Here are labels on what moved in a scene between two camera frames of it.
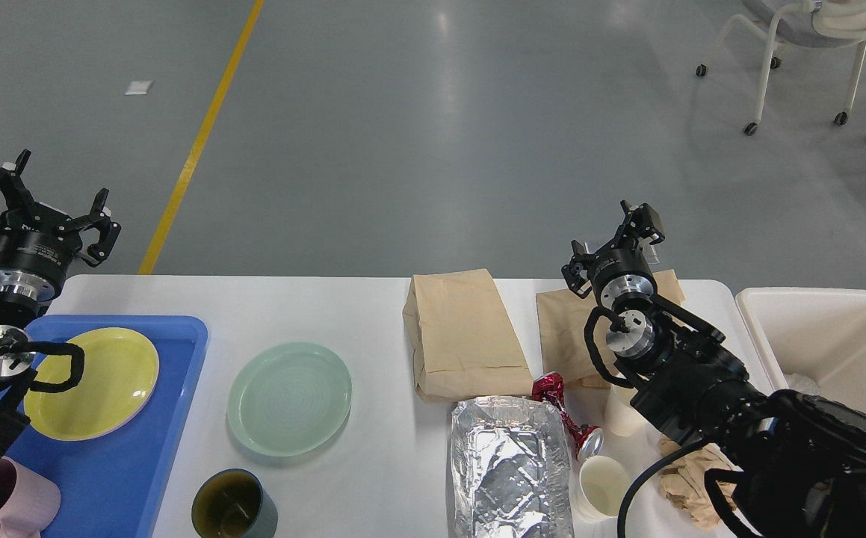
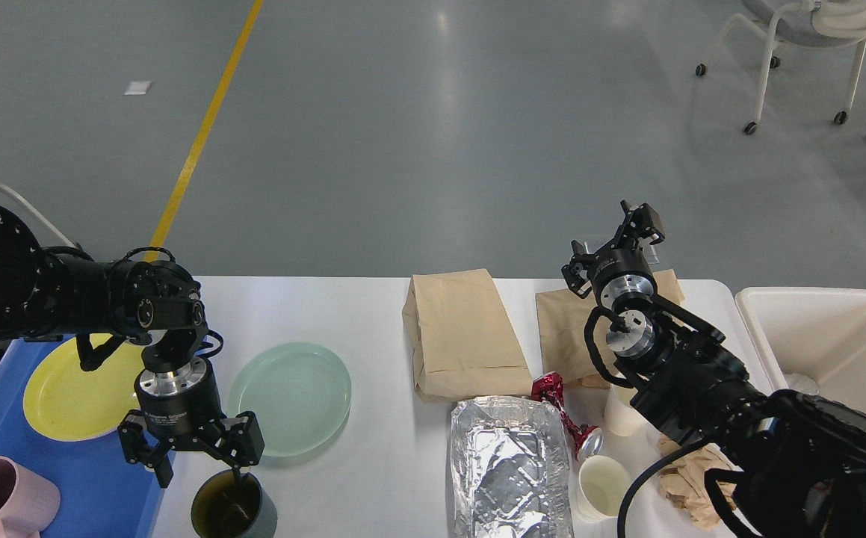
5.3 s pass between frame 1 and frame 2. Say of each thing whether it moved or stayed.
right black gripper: stayed
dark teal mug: stayed
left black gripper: moved
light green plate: stayed
